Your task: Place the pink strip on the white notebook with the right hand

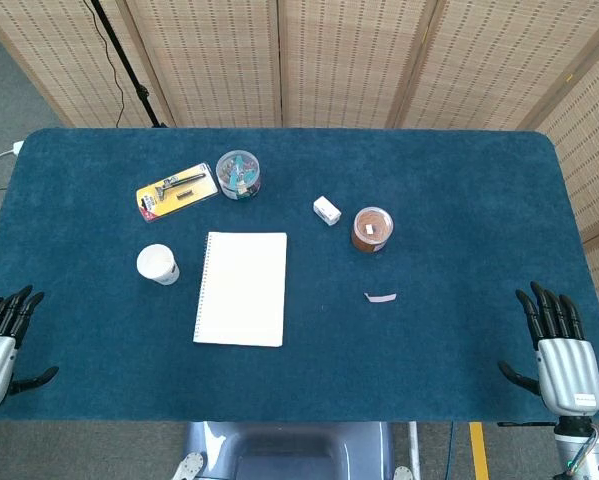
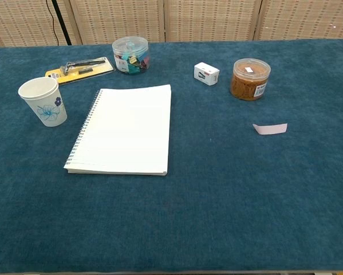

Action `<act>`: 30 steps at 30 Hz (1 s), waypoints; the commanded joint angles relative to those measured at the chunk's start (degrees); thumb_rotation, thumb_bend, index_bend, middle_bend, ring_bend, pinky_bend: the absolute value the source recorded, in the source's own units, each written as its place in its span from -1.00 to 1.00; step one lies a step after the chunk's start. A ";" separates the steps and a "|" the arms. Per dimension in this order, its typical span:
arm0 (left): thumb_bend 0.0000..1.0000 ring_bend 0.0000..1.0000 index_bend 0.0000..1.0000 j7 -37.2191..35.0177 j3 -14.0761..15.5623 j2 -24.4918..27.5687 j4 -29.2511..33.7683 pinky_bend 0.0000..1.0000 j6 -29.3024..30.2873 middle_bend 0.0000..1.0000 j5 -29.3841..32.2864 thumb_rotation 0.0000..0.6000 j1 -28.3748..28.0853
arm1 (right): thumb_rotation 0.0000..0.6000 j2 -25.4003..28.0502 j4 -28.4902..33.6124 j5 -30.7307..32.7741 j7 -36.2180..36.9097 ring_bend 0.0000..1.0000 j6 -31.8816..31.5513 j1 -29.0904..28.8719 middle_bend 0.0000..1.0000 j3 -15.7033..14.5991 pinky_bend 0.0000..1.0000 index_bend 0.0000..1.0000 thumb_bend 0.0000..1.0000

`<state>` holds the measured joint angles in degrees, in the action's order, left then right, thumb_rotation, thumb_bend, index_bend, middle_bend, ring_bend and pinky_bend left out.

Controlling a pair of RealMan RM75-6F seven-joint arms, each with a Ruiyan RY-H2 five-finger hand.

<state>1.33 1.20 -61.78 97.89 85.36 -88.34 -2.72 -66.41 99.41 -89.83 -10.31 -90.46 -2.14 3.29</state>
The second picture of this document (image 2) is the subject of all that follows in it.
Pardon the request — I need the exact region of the clear jar of binder clips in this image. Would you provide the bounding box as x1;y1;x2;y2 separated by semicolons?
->
112;36;151;76

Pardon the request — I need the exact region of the thin black hanging cable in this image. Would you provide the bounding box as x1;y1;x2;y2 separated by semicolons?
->
46;0;59;46

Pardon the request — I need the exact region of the black tripod stand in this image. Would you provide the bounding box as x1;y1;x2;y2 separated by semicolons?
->
51;0;72;46

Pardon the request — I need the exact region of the white spiral notebook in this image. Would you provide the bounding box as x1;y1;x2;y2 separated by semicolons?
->
63;84;172;176

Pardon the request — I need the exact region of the bamboo folding screen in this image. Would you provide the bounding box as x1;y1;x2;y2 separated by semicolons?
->
0;0;343;48

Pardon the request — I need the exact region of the small white staple box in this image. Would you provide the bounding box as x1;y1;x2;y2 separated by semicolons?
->
194;62;220;86

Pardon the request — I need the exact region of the razor in yellow blister pack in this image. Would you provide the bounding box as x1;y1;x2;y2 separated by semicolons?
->
45;56;115;86

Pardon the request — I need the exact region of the clear jar of rubber bands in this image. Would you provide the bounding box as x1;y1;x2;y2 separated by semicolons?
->
230;58;271;101

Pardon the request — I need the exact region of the dark blue table cloth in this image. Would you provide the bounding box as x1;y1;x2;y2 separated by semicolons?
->
0;39;343;273

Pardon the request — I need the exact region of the paper cup with blue flowers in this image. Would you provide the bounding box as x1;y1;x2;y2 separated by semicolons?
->
18;76;68;128

